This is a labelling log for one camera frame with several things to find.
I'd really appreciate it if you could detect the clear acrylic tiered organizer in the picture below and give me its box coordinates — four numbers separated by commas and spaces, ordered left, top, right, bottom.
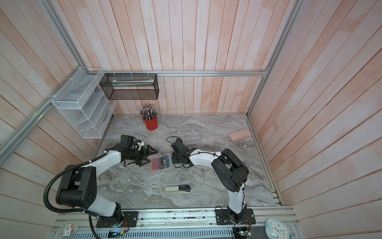
174, 126, 202, 144

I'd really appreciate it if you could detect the black VIP card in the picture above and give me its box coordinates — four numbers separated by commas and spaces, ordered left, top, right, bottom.
161, 155, 171, 169

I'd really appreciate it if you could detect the red pencil cup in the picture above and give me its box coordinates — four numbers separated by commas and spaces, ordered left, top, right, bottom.
143, 117, 158, 131

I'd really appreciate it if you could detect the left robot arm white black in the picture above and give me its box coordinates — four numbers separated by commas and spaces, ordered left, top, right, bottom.
56, 135, 158, 225

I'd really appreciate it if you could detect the pink pencil case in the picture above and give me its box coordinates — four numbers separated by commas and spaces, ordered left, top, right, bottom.
228, 128, 252, 142

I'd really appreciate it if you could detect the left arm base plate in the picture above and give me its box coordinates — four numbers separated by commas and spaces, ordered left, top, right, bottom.
96, 211, 139, 228

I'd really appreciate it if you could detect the white wall clock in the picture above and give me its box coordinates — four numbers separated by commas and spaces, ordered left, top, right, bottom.
265, 218, 290, 239

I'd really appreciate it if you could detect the white wire mesh shelf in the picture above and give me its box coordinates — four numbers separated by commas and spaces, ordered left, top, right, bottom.
52, 67, 117, 139

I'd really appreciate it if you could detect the aluminium front rail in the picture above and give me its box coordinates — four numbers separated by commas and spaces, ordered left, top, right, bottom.
50, 206, 300, 239

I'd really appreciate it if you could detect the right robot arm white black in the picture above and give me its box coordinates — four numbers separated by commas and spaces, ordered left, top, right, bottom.
171, 138, 249, 223

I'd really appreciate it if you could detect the beige black stapler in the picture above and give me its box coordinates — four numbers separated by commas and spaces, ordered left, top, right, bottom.
165, 185, 191, 194

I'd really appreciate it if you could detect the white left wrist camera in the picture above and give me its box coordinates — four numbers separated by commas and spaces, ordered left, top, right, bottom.
136, 140, 145, 149

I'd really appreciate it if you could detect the small white label box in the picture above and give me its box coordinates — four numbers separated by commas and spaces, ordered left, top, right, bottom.
62, 224, 78, 237

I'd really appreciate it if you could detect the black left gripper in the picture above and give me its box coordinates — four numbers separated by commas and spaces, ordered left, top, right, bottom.
126, 144, 158, 167

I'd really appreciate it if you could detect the black mesh wall basket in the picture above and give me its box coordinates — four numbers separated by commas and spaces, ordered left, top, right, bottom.
100, 73, 159, 100

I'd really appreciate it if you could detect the bundle of pencils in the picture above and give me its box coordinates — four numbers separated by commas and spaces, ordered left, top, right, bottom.
139, 104, 157, 120

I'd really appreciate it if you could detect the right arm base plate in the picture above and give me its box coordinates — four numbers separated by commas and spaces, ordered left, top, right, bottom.
215, 208, 256, 225

